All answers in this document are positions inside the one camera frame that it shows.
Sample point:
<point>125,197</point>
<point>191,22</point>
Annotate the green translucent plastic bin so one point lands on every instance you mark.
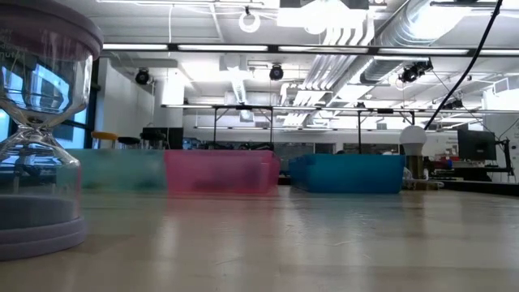
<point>117,170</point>

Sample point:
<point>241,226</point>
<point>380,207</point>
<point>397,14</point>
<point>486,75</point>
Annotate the white light bulb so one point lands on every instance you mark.
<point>413,140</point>

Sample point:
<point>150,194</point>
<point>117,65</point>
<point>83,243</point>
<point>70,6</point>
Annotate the brass lamp socket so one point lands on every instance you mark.
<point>414,166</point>

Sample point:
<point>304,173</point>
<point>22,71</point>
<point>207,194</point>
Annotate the black aluminium table frame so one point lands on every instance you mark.
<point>486,187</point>

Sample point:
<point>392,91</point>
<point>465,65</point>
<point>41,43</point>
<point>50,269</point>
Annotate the black ceiling spotlight cluster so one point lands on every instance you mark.
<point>413,72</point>

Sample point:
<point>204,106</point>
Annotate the round black ceiling fixture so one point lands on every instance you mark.
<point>142,76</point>
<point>276,72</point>

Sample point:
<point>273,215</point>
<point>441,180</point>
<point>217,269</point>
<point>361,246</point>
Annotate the linear ceiling light rail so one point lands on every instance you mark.
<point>173,47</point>

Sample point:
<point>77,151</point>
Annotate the pink translucent plastic bin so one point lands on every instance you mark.
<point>219,172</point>

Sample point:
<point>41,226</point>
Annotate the purple capped hourglass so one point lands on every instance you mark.
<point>40,239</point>

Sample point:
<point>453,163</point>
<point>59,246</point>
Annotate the black background rig frame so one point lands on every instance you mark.
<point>227,107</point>

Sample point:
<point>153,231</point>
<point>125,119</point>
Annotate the teal plastic bin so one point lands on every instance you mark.
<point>348,173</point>

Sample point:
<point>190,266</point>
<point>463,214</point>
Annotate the silver ventilation duct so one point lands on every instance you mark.
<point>381,69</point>

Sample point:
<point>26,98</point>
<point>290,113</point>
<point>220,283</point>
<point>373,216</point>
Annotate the black cabinet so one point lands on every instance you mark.
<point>174,140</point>

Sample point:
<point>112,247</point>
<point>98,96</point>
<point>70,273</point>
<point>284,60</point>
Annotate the black computer monitor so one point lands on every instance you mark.
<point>477,145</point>

